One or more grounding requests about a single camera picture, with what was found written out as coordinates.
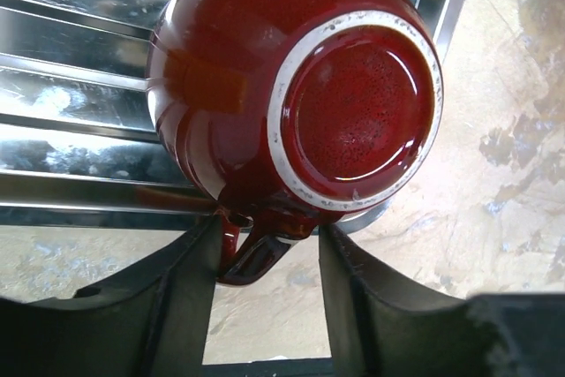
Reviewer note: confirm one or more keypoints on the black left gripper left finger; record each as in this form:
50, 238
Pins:
149, 319

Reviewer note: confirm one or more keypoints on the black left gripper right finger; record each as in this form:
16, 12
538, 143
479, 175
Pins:
382, 323

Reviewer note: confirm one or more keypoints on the red floral mug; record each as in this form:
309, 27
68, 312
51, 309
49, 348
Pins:
292, 114

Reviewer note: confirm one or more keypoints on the steel drying tray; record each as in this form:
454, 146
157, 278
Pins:
78, 144

